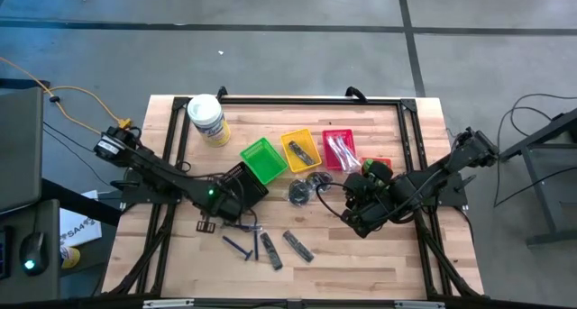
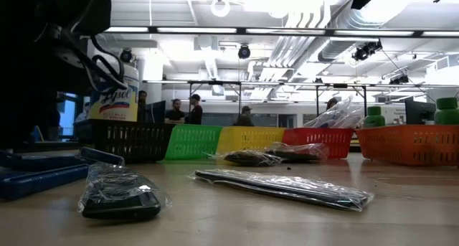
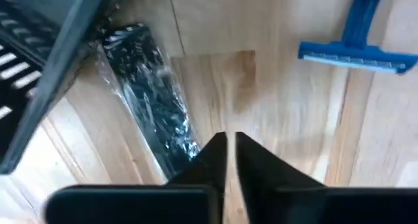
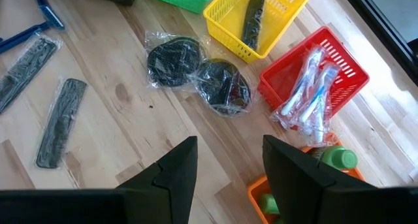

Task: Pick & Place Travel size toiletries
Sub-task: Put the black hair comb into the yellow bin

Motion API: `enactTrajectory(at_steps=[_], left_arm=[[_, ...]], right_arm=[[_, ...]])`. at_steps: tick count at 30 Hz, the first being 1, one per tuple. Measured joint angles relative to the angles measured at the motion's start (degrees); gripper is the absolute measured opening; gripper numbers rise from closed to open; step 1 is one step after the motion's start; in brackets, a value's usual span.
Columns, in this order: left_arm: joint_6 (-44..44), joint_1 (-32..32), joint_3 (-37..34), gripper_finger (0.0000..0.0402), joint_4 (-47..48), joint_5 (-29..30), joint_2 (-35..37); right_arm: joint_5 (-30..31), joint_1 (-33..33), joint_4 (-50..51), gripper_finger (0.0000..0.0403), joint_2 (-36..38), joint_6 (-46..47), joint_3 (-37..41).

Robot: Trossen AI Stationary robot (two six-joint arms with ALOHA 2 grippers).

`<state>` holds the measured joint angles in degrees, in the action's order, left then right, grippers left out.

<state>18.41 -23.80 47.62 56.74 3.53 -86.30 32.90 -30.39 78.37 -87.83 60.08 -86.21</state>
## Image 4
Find red plastic basket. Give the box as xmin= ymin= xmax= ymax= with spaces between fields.
xmin=257 ymin=25 xmax=370 ymax=120

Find blue white toothbrush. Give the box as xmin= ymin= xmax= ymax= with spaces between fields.
xmin=303 ymin=96 xmax=334 ymax=146
xmin=295 ymin=62 xmax=342 ymax=127

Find black round hairbrush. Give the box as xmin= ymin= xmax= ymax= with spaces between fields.
xmin=143 ymin=29 xmax=212 ymax=91
xmin=191 ymin=57 xmax=259 ymax=118

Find blue disposable razor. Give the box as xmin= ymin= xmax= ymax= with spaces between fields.
xmin=32 ymin=0 xmax=66 ymax=31
xmin=0 ymin=21 xmax=50 ymax=55

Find yellow plastic basket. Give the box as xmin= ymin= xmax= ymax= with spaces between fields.
xmin=202 ymin=0 xmax=310 ymax=64

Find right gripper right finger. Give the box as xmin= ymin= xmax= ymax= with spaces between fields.
xmin=263 ymin=135 xmax=376 ymax=224

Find orange plastic basket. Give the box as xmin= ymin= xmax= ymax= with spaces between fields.
xmin=246 ymin=140 xmax=366 ymax=224

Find red white toothbrush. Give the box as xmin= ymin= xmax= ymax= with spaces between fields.
xmin=270 ymin=46 xmax=327 ymax=123

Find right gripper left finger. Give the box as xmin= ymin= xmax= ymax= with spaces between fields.
xmin=117 ymin=135 xmax=199 ymax=224

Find black comb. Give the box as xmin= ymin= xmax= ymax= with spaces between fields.
xmin=34 ymin=76 xmax=89 ymax=170
xmin=0 ymin=33 xmax=63 ymax=116
xmin=240 ymin=0 xmax=267 ymax=52

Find small green bottle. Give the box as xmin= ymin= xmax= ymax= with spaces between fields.
xmin=259 ymin=193 xmax=281 ymax=217
xmin=310 ymin=144 xmax=359 ymax=170

